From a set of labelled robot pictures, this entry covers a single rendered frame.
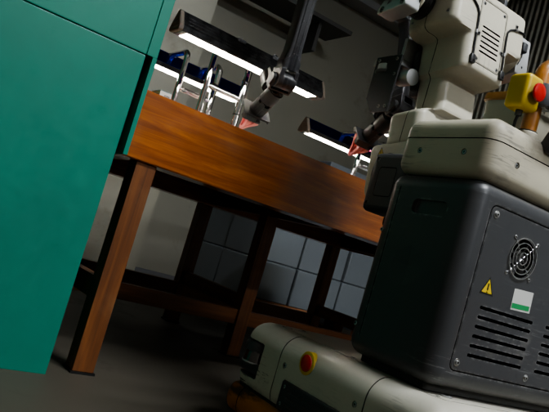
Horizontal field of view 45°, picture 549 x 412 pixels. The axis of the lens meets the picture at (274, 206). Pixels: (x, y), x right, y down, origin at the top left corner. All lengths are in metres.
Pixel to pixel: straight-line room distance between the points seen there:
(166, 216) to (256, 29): 1.60
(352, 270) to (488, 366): 3.39
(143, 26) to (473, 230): 0.97
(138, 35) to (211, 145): 0.36
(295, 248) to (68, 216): 2.85
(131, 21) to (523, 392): 1.25
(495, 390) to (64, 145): 1.11
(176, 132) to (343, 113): 3.94
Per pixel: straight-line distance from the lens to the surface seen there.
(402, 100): 2.21
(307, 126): 3.11
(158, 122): 1.81
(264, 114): 2.22
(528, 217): 1.38
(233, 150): 1.91
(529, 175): 1.38
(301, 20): 2.16
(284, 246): 4.35
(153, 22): 1.78
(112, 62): 1.73
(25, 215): 1.67
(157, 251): 4.91
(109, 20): 1.74
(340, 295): 4.69
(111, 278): 1.81
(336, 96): 5.64
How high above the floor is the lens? 0.44
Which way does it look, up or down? 4 degrees up
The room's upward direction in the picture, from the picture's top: 16 degrees clockwise
